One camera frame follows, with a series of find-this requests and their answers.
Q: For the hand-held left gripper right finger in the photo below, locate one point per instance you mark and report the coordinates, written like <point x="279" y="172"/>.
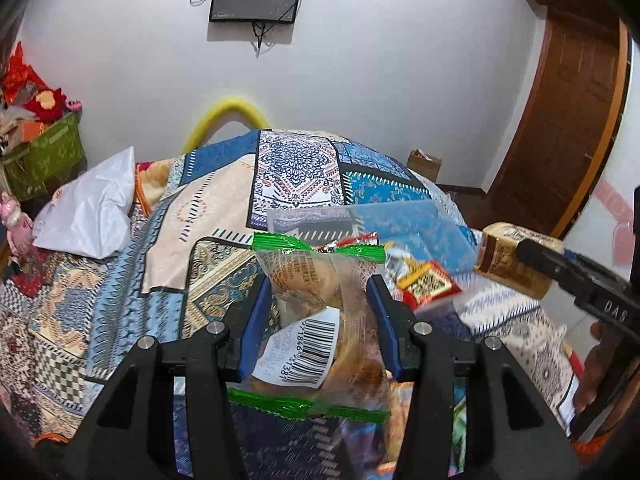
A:
<point x="382" y="310"/>

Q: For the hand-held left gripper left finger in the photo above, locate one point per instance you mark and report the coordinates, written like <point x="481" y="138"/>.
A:
<point x="257" y="310"/>

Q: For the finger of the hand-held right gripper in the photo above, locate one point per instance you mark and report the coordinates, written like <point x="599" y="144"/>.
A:
<point x="540" y="257"/>
<point x="577" y="260"/>

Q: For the round biscuit packet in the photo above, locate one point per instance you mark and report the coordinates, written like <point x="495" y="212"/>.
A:
<point x="500" y="255"/>

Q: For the small red snack packet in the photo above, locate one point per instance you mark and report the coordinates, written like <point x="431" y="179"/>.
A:
<point x="430" y="285"/>

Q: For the green-edged pastry packet with barcode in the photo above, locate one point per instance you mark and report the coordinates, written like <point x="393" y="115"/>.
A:
<point x="310" y="280"/>

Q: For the clear plastic container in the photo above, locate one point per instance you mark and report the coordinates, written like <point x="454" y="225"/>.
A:
<point x="425" y="230"/>

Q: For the person's right hand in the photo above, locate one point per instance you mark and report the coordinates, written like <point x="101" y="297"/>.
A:
<point x="592" y="370"/>

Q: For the white sliding wardrobe door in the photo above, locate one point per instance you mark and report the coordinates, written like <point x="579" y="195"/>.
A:
<point x="600" y="185"/>

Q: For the patchwork blanket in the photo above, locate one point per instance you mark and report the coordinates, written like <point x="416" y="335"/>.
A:
<point x="200" y="220"/>

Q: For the cardboard box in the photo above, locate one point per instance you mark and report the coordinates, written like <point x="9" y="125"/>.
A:
<point x="425" y="165"/>

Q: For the brown wooden door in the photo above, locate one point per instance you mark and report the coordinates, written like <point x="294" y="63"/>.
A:
<point x="570" y="110"/>

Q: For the floral fleece blanket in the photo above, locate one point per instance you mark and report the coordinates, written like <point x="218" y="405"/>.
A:
<point x="150" y="180"/>

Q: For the white plastic bag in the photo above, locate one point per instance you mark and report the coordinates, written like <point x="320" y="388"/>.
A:
<point x="90" y="205"/>

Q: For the yellow foam tube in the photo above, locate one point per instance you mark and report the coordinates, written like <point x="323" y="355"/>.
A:
<point x="225" y="110"/>

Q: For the pink bunny toy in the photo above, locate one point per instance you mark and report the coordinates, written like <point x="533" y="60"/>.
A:
<point x="15" y="220"/>

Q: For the green storage box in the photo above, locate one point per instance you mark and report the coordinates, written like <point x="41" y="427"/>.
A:
<point x="45" y="155"/>

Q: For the pile of red stuffed toys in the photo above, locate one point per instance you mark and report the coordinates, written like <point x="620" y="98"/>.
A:
<point x="40" y="100"/>

